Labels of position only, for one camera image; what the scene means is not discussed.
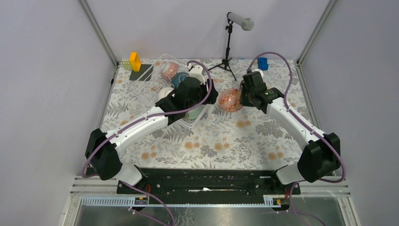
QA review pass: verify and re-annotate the purple cable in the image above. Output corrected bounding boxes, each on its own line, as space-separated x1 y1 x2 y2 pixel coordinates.
81 60 213 226
247 51 347 226

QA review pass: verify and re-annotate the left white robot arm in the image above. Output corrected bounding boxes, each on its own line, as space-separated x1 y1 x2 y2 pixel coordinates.
81 77 218 194

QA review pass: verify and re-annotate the light green celadon bowl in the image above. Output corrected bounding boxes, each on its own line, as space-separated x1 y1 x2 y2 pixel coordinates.
185 106 203 120

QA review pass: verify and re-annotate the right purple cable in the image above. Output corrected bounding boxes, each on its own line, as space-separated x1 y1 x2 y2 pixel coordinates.
247 51 347 226

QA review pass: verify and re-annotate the blue toy block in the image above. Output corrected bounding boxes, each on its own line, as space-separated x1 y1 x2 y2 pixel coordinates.
257 57 269 71

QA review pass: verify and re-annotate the yellow toy block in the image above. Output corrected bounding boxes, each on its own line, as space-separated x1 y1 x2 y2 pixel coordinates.
129 52 142 72

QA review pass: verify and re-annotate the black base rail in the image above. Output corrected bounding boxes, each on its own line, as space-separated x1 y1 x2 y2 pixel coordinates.
135 168 301 205

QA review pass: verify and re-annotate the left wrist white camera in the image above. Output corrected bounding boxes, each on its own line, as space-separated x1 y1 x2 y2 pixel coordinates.
187 63 206 85

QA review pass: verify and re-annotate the grey microphone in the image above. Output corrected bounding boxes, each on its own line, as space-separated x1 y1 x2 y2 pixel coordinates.
227 12 255 31

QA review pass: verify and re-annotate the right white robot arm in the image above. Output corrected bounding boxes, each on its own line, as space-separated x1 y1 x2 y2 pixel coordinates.
240 71 341 194

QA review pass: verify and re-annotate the lime green toy block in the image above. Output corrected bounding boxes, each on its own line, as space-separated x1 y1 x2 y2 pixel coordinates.
121 60 133 71

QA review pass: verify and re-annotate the dark grey building plate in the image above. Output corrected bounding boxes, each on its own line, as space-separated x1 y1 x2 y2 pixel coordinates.
129 64 153 81

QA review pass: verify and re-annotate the white ribbed bowl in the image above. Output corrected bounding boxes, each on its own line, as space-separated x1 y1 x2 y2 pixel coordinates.
157 87 175 101

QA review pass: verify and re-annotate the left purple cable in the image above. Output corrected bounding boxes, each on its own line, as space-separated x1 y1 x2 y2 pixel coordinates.
81 60 213 226

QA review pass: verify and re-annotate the white wire dish rack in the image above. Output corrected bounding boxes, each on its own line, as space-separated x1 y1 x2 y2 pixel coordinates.
133 54 218 129

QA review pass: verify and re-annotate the dark teal floral bowl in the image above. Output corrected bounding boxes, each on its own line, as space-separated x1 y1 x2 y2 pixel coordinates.
171 72 189 89

